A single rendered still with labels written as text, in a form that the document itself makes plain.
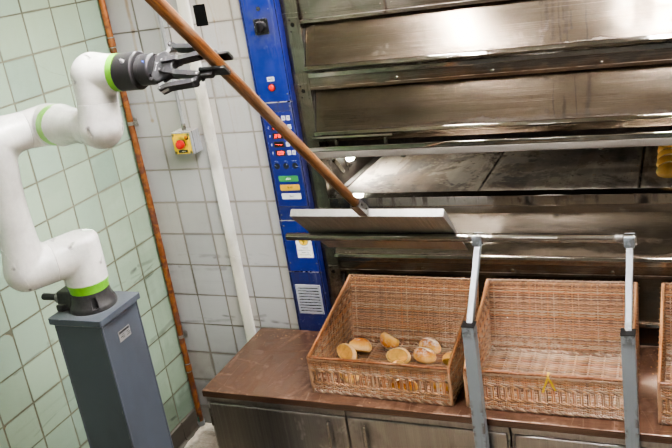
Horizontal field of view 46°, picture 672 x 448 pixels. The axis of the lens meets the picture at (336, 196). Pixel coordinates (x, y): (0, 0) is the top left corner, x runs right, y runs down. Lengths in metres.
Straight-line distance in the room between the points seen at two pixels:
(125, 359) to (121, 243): 1.02
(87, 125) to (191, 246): 1.75
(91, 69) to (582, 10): 1.63
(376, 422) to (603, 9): 1.63
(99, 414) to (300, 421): 0.79
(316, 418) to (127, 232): 1.19
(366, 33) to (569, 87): 0.76
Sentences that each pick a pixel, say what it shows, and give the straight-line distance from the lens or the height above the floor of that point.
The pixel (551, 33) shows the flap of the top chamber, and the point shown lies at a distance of 2.85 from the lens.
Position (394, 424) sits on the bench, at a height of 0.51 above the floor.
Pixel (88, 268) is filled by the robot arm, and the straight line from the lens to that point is 2.55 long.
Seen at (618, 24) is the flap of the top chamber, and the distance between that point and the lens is 2.83.
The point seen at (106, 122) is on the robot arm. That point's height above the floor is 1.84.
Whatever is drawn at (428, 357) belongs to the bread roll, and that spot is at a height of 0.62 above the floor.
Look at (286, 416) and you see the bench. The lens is 3.15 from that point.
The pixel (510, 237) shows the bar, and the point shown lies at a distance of 2.68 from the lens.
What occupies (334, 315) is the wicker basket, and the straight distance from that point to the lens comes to 3.21.
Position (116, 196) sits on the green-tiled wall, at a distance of 3.55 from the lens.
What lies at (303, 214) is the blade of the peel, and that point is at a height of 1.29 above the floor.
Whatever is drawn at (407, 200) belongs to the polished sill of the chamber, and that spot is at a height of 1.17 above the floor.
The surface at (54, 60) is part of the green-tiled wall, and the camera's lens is 3.33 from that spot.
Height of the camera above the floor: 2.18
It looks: 18 degrees down
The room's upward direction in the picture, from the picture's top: 9 degrees counter-clockwise
